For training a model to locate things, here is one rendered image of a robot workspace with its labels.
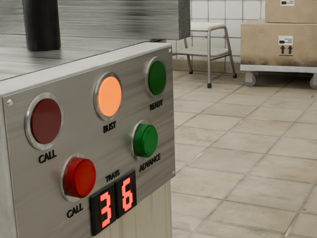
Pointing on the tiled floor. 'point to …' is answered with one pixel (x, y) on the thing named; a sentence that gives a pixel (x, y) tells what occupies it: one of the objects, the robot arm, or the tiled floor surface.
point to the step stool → (198, 27)
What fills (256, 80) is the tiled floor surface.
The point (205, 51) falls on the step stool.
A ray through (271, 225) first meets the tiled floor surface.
